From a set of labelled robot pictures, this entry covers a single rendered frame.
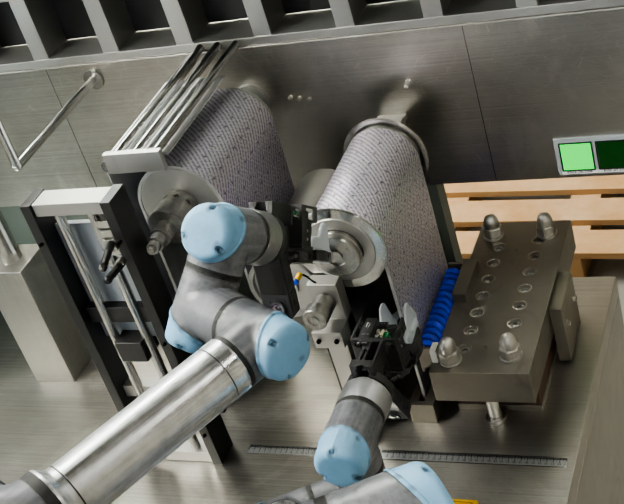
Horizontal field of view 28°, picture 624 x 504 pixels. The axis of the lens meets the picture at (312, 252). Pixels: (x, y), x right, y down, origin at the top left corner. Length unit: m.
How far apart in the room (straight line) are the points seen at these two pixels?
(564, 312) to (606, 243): 1.68
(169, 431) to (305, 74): 0.89
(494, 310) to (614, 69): 0.43
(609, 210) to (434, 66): 1.87
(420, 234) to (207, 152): 0.38
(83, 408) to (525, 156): 0.94
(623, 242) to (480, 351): 1.79
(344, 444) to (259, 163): 0.55
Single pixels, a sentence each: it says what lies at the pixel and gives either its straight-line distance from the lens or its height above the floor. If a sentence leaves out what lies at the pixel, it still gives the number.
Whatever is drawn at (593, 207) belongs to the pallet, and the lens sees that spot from 3.88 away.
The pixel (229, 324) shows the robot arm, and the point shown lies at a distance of 1.50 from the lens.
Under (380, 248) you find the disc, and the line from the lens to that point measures 1.85.
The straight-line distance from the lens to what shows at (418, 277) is 2.02.
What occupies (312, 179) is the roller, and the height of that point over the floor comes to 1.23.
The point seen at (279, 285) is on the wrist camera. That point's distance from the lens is 1.71.
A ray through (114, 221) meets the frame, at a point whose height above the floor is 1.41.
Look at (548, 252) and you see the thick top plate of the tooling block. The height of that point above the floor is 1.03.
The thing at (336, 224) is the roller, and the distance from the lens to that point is 1.85.
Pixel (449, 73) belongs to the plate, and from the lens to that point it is 2.05.
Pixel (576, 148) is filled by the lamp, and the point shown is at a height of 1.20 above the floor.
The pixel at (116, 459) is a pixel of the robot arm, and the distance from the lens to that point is 1.40.
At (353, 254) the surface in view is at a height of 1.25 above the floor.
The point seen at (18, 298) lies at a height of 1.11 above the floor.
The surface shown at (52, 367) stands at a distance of 2.45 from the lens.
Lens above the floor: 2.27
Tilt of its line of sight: 33 degrees down
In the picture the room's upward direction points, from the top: 18 degrees counter-clockwise
